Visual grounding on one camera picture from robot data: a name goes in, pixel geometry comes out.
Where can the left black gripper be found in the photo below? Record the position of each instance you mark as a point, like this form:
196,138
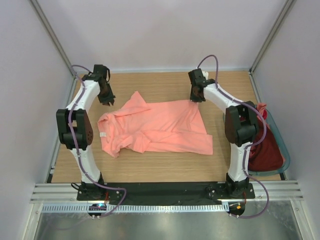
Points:
106,101

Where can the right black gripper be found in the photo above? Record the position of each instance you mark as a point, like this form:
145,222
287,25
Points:
194,98

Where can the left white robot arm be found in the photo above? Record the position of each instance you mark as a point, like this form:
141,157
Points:
76,133

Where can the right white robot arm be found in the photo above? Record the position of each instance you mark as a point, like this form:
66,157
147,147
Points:
240,127

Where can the teal plastic basket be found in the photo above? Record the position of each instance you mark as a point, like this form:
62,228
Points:
260,137

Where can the dark red t shirt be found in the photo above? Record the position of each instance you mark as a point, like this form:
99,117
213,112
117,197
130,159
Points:
265,156

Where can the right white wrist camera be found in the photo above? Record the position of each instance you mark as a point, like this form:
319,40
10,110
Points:
205,74

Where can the white slotted cable duct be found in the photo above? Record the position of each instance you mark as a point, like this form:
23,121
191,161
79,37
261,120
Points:
98,208

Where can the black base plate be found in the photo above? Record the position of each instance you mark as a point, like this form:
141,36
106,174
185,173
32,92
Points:
174,192

